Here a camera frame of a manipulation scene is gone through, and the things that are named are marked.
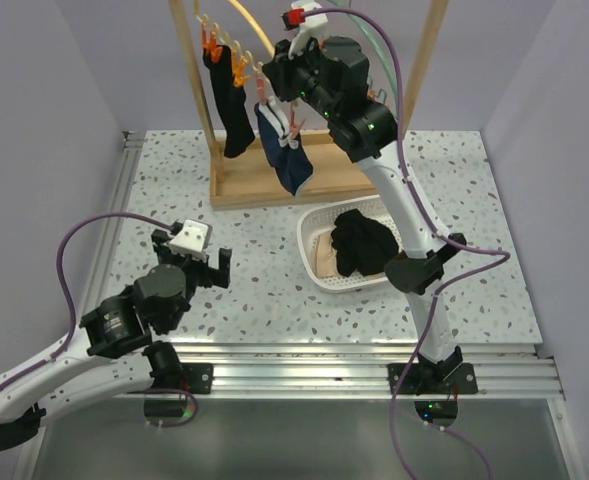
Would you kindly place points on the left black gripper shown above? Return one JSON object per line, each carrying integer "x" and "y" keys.
{"x": 211, "y": 275}

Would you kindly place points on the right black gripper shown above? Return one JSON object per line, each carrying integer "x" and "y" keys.
{"x": 280, "y": 68}

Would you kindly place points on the black sock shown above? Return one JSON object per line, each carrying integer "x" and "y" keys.
{"x": 229, "y": 100}

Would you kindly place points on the yellow clip hanger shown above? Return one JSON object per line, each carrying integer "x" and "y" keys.
{"x": 223, "y": 37}

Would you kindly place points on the green clip hanger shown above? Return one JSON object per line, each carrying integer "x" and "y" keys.
{"x": 383, "y": 53}

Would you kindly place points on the beige underwear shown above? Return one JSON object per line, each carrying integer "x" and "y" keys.
{"x": 325, "y": 263}

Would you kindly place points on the black underwear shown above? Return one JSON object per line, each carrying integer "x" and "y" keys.
{"x": 362, "y": 244}

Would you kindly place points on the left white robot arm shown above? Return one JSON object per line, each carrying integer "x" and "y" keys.
{"x": 119, "y": 347}

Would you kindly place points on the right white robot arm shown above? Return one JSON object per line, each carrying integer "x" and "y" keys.
{"x": 331, "y": 77}

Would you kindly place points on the navy blue underwear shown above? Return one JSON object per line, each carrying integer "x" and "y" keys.
{"x": 282, "y": 144}

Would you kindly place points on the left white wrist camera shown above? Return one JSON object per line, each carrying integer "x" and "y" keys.
{"x": 190, "y": 238}

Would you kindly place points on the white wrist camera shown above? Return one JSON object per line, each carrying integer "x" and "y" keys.
{"x": 308, "y": 24}
{"x": 190, "y": 238}

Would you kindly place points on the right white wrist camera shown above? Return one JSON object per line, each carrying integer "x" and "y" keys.
{"x": 308, "y": 24}

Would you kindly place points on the wooden drying rack frame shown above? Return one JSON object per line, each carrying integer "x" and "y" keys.
{"x": 247, "y": 181}

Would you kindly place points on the aluminium rail frame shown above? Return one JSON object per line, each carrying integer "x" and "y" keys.
{"x": 277, "y": 333}

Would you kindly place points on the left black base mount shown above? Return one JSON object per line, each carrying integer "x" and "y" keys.
{"x": 171, "y": 400}

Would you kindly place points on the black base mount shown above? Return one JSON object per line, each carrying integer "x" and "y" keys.
{"x": 436, "y": 401}
{"x": 171, "y": 400}

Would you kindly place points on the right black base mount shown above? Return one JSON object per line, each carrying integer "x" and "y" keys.
{"x": 436, "y": 401}

